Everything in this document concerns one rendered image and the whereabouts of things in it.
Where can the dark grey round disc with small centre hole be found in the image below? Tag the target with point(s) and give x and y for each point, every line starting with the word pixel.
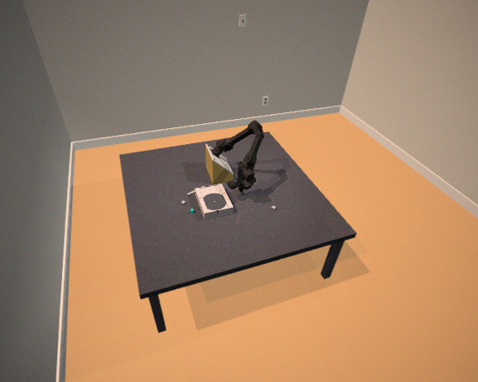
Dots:
pixel 218 204

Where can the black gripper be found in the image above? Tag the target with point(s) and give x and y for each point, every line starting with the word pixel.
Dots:
pixel 233 184

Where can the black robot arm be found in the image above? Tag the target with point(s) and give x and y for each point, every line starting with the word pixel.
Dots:
pixel 245 169

